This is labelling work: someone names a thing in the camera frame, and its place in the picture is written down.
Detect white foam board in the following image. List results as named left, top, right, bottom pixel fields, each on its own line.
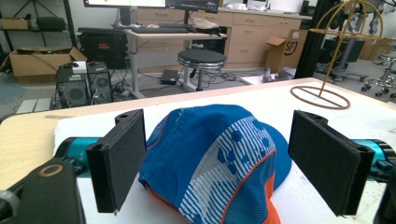
left=53, top=81, right=396, bottom=224

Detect black round stool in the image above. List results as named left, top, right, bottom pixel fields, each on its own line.
left=177, top=49, right=228, bottom=92

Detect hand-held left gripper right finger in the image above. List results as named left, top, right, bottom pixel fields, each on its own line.
left=288, top=109, right=375, bottom=217

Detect black equipment case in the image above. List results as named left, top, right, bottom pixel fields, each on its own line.
left=77, top=27, right=129, bottom=70

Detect small cardboard box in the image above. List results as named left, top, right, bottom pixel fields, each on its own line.
left=0, top=17, right=31, bottom=31

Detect black metal column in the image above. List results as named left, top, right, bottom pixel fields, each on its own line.
left=294, top=0, right=335, bottom=79

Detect small white box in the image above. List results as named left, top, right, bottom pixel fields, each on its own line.
left=72, top=61, right=88, bottom=75

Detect black computer tower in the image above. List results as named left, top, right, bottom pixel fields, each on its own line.
left=86, top=61, right=114, bottom=105
left=55, top=63, right=91, bottom=109

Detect light wooden desk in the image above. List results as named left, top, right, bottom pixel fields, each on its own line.
left=123, top=28, right=228, bottom=100

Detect wheeled chair base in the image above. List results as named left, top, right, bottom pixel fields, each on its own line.
left=361, top=54, right=396, bottom=99

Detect open cardboard box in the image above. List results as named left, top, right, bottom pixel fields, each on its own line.
left=7, top=46, right=89, bottom=84

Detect black keyboard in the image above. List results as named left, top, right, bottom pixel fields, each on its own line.
left=132, top=26, right=191, bottom=35

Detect computer monitor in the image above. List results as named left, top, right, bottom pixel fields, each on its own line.
left=82, top=0, right=220, bottom=14

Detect wooden drawer cabinet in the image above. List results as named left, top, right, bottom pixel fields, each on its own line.
left=130, top=7, right=313, bottom=74

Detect black bag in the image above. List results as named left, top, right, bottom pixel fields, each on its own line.
left=35, top=16, right=67, bottom=32

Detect blue patterned cap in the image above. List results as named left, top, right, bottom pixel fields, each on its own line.
left=137, top=104, right=293, bottom=224

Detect printed cardboard box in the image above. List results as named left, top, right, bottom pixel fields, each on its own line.
left=264, top=29, right=309, bottom=75

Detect black metal shelf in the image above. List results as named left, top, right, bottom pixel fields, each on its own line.
left=0, top=0, right=78, bottom=54

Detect gold wire hat stand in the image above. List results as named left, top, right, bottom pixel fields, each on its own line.
left=290, top=0, right=385, bottom=110

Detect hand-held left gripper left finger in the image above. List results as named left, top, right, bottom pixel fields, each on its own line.
left=86, top=108, right=148, bottom=214

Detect black flat device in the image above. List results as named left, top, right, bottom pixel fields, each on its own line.
left=160, top=69, right=180, bottom=86

